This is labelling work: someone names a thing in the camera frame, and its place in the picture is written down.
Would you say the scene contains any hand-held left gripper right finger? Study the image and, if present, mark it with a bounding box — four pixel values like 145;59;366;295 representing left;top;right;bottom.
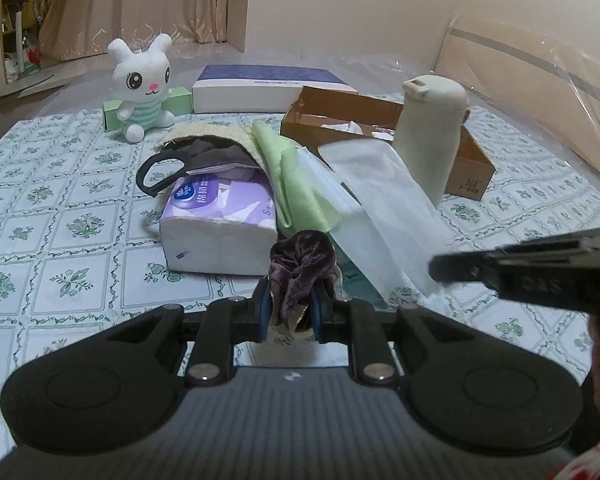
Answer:
310;281;481;387

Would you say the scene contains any plastic wrapped headboard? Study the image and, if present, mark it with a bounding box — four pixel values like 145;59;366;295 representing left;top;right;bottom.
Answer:
432;6;600;183

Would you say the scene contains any white and blue flat box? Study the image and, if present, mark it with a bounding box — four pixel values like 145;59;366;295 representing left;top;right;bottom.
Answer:
191;64;360;115

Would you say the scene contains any cream terry towel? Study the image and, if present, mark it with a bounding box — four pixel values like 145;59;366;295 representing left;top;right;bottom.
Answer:
155;121;267;173

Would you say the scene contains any cluttered shelf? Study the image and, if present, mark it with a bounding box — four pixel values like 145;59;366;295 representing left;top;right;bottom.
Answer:
0;0;48;83

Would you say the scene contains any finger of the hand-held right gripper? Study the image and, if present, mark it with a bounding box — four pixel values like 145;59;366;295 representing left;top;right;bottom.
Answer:
428;249;501;284

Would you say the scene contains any white plastic-wrapped cloth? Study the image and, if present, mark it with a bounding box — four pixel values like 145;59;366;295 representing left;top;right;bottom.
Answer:
319;139;453;308

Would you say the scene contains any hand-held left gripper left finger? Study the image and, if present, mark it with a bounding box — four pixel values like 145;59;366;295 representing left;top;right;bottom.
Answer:
105;277;273;387

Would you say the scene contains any brown cardboard box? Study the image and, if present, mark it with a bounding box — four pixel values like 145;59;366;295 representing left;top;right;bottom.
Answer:
280;85;496;202

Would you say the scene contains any floral tablecloth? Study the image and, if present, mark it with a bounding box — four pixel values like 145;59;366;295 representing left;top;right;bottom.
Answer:
0;92;600;480

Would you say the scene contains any white tissue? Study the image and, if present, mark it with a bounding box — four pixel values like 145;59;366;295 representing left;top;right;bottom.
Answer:
322;120;397;142

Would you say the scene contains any purple tissue pack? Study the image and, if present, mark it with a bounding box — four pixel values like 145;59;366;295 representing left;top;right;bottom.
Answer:
159;175;279;277

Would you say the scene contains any light green cloth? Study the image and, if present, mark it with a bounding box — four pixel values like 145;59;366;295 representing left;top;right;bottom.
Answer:
251;121;341;235

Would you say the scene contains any grey face mask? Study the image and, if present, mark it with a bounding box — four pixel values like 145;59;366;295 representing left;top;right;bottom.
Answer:
136;137;262;197

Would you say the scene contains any light green box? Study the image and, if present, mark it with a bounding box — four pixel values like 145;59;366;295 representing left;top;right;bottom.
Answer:
102;86;194;134

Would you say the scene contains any cream thermos bottle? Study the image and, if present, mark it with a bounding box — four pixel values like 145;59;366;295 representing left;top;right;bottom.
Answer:
392;74;469;207

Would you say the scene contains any beige curtain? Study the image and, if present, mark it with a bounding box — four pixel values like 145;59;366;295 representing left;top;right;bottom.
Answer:
37;0;253;59

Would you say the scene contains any brown velvet scrunchie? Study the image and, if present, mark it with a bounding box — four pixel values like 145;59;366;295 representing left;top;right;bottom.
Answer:
268;229;342;333

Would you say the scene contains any red patterned clothing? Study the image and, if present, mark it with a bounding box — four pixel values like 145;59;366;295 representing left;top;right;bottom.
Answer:
552;437;600;480

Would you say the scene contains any white plush bunny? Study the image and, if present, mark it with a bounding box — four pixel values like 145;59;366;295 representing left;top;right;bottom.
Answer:
107;33;177;142

